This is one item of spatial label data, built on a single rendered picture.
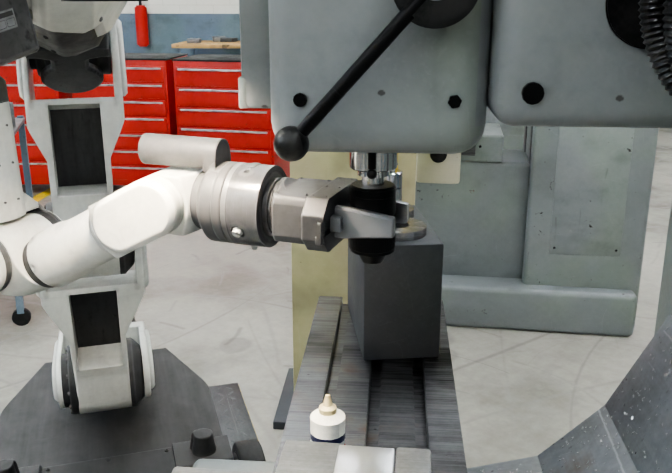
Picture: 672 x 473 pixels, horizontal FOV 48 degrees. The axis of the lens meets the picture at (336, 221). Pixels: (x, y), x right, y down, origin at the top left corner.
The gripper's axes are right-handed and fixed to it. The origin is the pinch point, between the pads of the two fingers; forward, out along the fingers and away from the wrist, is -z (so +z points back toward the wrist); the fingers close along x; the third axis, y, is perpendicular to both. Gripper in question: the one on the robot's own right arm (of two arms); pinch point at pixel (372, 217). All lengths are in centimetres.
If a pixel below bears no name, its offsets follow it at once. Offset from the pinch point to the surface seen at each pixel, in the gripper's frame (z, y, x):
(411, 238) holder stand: 4.2, 13.4, 34.7
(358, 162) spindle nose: 0.9, -6.1, -2.2
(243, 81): 11.6, -13.7, -5.1
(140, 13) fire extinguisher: 535, 7, 773
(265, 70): 9.5, -14.8, -4.6
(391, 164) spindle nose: -2.1, -5.9, -1.1
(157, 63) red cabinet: 279, 28, 401
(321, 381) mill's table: 13.8, 32.5, 21.8
